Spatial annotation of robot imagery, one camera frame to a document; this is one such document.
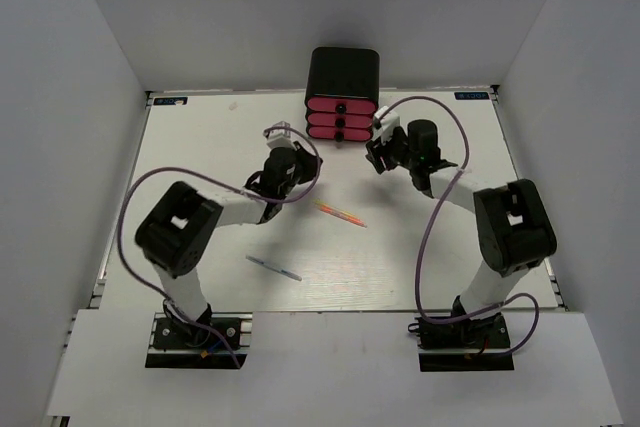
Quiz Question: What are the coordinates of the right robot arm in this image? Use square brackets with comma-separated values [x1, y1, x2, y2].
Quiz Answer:
[366, 119, 557, 346]

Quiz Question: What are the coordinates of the blue thin pen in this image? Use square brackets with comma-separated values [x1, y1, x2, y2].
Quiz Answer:
[245, 255, 303, 282]

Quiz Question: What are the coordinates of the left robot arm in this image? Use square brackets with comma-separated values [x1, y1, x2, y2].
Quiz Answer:
[134, 142, 322, 346]

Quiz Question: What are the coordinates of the orange highlighter pen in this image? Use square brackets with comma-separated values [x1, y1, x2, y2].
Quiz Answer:
[315, 202, 367, 228]

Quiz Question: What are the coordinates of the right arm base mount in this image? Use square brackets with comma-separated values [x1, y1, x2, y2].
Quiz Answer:
[407, 313, 514, 373]

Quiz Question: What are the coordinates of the blue table label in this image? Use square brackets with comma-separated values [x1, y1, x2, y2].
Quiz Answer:
[153, 97, 188, 106]
[454, 91, 490, 101]

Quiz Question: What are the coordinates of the pink top drawer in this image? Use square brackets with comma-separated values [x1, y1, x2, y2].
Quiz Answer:
[306, 96, 378, 116]

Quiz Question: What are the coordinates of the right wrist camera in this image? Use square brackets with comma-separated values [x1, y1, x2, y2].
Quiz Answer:
[372, 106, 400, 144]

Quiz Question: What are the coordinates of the left blue table label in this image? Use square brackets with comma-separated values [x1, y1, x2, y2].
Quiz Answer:
[153, 97, 188, 106]

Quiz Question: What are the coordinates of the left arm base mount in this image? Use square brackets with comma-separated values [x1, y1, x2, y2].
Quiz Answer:
[145, 306, 253, 370]

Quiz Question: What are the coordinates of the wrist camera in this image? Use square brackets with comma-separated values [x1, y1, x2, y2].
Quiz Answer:
[372, 106, 400, 144]
[263, 121, 294, 150]

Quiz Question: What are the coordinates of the right blue table label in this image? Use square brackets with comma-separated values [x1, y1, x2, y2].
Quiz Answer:
[454, 91, 490, 101]

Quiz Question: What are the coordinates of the yellow highlighter pen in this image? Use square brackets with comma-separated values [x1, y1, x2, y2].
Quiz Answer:
[314, 199, 350, 216]

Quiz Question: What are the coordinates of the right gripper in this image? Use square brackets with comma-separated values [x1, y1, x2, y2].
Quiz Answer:
[367, 125, 420, 174]

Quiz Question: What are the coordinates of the black drawer cabinet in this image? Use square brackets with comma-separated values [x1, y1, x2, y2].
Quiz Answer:
[305, 46, 380, 102]

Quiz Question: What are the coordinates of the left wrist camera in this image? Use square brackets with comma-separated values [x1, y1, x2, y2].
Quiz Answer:
[263, 121, 294, 150]

